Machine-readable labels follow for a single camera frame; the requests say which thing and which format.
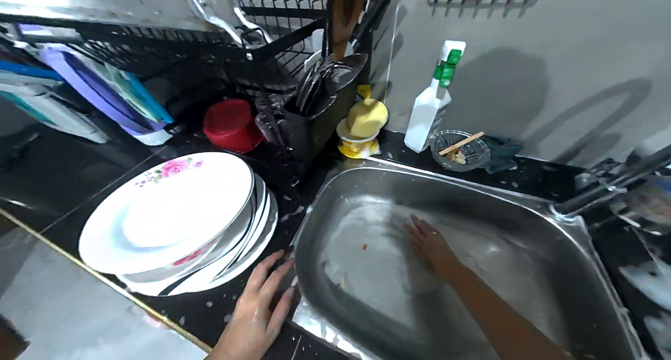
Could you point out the person's right hand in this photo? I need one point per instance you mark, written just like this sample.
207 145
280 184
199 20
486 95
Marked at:
435 247

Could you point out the person's left hand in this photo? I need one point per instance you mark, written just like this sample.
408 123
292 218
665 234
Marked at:
249 318

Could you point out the person's left thumb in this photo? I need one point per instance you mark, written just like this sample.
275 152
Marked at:
280 314

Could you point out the person's left index finger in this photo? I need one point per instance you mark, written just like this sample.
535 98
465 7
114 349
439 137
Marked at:
277 282

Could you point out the person's left middle finger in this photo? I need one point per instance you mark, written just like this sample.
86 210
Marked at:
262 270

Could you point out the person's right fingers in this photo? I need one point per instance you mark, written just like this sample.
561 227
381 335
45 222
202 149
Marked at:
418 229

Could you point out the person's right forearm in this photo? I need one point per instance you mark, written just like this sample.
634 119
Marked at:
498 313

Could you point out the stainless steel sink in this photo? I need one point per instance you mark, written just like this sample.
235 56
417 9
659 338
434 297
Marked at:
382 302

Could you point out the pale food scraps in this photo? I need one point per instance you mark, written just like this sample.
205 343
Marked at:
458 157

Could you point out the clear glass bowl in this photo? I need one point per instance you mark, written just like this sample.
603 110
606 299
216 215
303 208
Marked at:
474 158

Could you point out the flat wooden stick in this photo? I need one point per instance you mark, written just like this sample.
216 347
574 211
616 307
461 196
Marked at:
461 143

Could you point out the stack of white plates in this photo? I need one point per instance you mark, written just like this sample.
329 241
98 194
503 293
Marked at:
178 218

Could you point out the yellow and white cup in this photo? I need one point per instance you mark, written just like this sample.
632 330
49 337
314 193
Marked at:
358 146

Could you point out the white green spray bottle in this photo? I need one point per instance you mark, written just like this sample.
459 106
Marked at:
425 113

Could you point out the dark wet cloth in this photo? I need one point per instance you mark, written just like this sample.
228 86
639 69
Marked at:
504 151

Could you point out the yellow sponge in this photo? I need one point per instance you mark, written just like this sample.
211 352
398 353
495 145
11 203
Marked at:
368 118

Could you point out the black cutlery holder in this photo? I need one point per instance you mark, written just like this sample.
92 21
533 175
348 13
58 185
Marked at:
320 134

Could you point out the clear drinking glass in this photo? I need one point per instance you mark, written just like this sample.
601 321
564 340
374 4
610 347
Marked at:
271 102
268 128

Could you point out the red round container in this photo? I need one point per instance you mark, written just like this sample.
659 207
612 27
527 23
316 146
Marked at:
230 125

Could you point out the bunch of metal cutlery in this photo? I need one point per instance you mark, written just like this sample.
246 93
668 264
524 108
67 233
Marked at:
314 83

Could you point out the black faucet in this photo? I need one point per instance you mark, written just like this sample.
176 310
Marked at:
621 184

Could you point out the blue-green plastic board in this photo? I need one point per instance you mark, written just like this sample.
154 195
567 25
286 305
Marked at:
144 97

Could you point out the brown wooden spatula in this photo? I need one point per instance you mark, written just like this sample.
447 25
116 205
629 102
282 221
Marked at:
344 14

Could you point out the purple plastic board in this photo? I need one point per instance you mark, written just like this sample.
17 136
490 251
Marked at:
94 87

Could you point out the large metal pan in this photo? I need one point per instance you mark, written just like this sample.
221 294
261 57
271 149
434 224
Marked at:
105 3

